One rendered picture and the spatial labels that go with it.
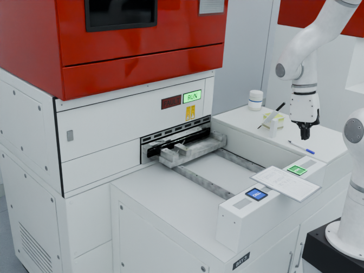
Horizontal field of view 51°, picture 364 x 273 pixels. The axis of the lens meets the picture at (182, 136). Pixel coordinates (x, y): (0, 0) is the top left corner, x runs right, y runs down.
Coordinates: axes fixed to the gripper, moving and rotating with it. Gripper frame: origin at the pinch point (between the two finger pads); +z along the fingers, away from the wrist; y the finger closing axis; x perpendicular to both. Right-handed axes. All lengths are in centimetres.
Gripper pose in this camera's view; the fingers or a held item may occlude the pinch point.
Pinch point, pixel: (305, 134)
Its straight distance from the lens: 145.5
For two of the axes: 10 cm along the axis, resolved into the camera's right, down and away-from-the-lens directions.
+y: 6.9, 1.3, -7.2
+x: 7.2, -2.5, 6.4
